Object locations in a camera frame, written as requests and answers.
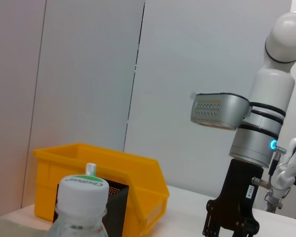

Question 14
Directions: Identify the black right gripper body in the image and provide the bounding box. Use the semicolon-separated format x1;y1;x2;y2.
206;159;264;233

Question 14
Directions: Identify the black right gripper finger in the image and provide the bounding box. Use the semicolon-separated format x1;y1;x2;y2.
203;209;222;237
233;231;259;237

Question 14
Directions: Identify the clear green-label water bottle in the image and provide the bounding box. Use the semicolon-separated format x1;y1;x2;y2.
47;175;109;237

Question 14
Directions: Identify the black mesh pen holder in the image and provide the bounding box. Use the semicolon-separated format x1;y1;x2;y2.
53;179;130;237

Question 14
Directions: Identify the yellow plastic bin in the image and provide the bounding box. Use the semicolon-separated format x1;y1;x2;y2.
33;143;170;235

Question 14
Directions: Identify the right gripper connector cable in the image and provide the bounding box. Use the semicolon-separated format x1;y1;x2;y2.
251;145;287;198

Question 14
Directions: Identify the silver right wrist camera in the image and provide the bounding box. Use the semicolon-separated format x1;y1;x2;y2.
190;92;252;131

